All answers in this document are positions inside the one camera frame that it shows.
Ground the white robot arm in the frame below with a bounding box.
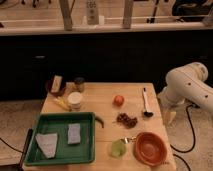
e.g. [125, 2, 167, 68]
[157, 62, 213, 125]

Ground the bunch of dark grapes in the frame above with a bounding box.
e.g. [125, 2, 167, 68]
[116, 113, 138, 129]

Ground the right wooden post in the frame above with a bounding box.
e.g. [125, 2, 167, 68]
[122, 0, 133, 29]

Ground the green chili pepper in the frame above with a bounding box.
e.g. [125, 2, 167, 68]
[95, 116, 104, 128]

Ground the grey cloth piece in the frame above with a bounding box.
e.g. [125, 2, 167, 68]
[36, 133, 58, 158]

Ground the cream block in bowl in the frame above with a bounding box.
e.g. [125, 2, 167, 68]
[51, 75, 62, 93]

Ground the red apple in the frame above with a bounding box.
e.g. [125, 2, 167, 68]
[113, 95, 124, 107]

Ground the orange plastic bowl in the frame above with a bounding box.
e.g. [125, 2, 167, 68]
[134, 132, 167, 166]

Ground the green plastic tray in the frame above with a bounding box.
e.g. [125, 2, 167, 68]
[24, 112, 95, 166]

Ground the black cable on floor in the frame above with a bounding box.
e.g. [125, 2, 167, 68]
[170, 103, 197, 171]

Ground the blue grey sponge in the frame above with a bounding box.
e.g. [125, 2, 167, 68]
[68, 123, 81, 144]

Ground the black ladle spoon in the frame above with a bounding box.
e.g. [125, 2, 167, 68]
[142, 88, 153, 118]

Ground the yellow banana toy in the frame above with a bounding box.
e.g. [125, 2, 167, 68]
[54, 98, 70, 111]

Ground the small metal clip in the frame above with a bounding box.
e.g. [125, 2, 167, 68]
[120, 137, 136, 144]

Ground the white paper cup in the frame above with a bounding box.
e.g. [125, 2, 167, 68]
[67, 92, 83, 110]

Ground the green plastic cup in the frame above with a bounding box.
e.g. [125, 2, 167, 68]
[110, 140, 126, 158]

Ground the glass spice jar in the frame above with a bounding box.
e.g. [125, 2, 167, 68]
[74, 77, 84, 92]

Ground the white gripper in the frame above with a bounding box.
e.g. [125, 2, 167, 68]
[157, 87, 185, 125]

